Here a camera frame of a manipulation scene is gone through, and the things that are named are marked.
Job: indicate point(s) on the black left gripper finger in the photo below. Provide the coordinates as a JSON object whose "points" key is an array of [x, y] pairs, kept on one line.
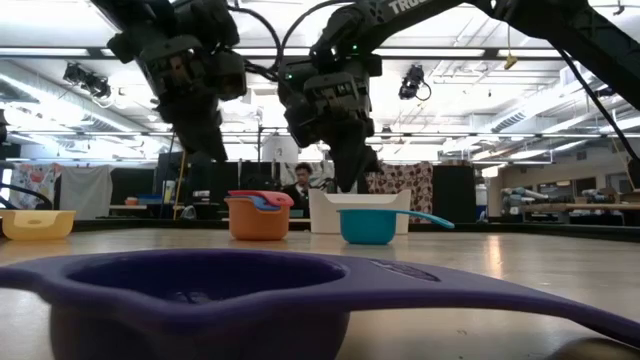
{"points": [[215, 142], [192, 137]]}

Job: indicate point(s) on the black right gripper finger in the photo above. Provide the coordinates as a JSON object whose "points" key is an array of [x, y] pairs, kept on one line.
{"points": [[342, 162], [364, 165]]}

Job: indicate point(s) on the white plastic basket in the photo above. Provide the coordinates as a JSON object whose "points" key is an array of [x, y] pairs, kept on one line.
{"points": [[325, 215]]}

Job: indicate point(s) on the teal measuring cup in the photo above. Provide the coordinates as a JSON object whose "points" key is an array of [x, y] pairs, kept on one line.
{"points": [[367, 227]]}

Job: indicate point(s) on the red measuring cup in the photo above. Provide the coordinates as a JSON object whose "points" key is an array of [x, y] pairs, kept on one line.
{"points": [[275, 197]]}

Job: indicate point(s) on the orange measuring cup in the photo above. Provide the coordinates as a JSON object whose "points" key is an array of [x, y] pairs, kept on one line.
{"points": [[257, 225]]}

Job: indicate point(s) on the yellow measuring cup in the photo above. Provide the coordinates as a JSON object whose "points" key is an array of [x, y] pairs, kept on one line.
{"points": [[37, 226]]}

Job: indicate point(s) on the purple measuring cup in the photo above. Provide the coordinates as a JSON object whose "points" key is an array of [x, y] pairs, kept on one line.
{"points": [[200, 325]]}

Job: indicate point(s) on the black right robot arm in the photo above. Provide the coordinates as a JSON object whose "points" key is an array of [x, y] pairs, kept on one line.
{"points": [[550, 20]]}

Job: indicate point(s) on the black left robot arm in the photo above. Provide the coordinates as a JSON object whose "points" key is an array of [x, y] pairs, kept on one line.
{"points": [[150, 15]]}

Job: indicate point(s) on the white cylinder tank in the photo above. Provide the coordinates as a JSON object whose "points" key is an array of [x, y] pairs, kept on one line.
{"points": [[280, 150]]}

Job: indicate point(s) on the brown dotted curtain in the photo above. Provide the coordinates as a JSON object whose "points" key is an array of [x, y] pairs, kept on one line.
{"points": [[405, 175]]}

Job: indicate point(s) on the person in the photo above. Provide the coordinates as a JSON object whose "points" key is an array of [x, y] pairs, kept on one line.
{"points": [[300, 187]]}

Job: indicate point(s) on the black screen panel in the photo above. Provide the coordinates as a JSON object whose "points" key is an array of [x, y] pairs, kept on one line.
{"points": [[167, 185]]}

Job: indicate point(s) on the black partition panel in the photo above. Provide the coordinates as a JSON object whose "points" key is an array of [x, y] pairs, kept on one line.
{"points": [[452, 195]]}

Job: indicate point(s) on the grey hanging cloth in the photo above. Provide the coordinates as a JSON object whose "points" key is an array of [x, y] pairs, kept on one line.
{"points": [[87, 190]]}

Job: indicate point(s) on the floral patterned cloth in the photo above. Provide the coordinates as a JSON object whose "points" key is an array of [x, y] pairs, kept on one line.
{"points": [[35, 182]]}

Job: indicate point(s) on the black curved bar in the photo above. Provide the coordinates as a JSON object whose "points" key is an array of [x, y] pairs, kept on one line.
{"points": [[30, 191]]}

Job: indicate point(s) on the grey air vent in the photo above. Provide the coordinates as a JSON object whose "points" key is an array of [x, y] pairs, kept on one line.
{"points": [[567, 80]]}

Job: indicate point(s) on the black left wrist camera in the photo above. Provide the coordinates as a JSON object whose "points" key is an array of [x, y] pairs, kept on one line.
{"points": [[175, 67]]}

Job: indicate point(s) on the black metal table frame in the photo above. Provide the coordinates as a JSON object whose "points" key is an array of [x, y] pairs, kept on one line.
{"points": [[500, 229]]}

